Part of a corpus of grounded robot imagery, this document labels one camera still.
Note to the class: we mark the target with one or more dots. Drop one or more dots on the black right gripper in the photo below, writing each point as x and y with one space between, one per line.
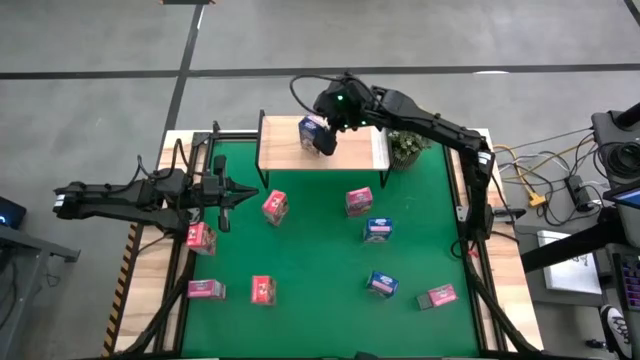
345 102

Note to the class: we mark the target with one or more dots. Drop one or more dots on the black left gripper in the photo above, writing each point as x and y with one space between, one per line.
215 192

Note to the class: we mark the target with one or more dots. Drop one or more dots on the red Froot Loops cereal box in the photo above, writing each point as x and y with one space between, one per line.
262 290
200 237
275 206

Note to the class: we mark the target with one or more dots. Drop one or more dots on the blue Frosted Flakes cereal box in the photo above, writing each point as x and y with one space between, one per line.
378 229
382 284
307 132

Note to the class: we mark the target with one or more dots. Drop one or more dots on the pink Raisin Bran cereal box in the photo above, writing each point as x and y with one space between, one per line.
205 289
442 295
359 200

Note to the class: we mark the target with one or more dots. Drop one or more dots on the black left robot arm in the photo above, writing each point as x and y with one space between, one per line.
100 205

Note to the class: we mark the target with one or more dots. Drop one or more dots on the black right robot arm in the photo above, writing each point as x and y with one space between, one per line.
430 125

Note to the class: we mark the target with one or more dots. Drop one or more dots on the green plant in ribbed pot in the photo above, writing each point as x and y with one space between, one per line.
407 145

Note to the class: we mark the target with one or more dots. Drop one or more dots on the green table mat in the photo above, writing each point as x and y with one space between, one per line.
320 260

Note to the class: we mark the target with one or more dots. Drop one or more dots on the yellow black hazard tape strip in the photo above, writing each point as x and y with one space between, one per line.
120 290

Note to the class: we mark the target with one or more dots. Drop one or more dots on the grey metal desk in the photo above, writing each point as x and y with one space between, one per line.
35 242

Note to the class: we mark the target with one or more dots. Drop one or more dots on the yellow power plug splitter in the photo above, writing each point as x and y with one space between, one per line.
536 200

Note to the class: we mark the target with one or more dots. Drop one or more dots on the black device with blue light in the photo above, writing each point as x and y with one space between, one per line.
10 212

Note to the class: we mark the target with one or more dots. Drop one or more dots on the black power adapter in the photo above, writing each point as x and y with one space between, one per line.
577 192

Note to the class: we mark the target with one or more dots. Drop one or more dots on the grey equipment case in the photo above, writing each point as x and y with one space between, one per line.
602 125

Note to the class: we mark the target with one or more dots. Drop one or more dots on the black diagonal bar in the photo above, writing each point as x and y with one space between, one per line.
565 247

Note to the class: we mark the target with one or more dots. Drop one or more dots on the white board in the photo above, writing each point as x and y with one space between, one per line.
570 275

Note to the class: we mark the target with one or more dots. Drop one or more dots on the blue lit screen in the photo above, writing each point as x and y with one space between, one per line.
627 196

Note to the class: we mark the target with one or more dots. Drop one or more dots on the keyboard with coloured keys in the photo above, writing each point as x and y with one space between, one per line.
631 280

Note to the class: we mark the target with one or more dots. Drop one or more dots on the person's shoe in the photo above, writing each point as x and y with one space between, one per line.
617 330

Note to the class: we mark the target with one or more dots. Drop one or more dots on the wooden shelf black metal frame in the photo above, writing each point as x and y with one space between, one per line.
290 150

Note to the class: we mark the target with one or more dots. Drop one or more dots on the black metal table frame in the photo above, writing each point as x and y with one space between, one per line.
202 137

